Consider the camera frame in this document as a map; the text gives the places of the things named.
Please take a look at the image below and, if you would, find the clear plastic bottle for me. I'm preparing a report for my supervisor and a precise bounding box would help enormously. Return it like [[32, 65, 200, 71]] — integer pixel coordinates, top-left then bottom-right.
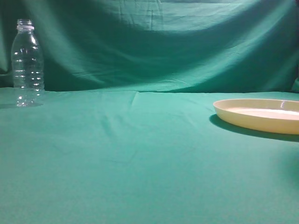
[[11, 19, 45, 107]]

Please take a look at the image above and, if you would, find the green cloth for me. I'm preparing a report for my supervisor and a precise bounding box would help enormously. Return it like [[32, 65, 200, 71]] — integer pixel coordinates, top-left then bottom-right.
[[0, 0, 299, 224]]

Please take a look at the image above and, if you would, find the cream plastic plate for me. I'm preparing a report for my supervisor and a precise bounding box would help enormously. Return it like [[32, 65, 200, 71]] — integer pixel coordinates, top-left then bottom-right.
[[213, 98, 299, 135]]

